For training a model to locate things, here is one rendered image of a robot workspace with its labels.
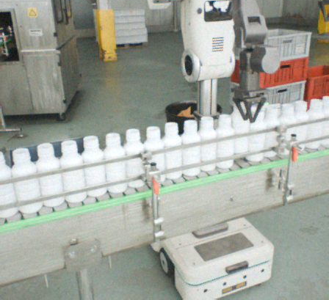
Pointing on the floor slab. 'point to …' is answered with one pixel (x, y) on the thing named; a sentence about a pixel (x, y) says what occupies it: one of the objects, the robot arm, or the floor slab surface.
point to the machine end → (38, 43)
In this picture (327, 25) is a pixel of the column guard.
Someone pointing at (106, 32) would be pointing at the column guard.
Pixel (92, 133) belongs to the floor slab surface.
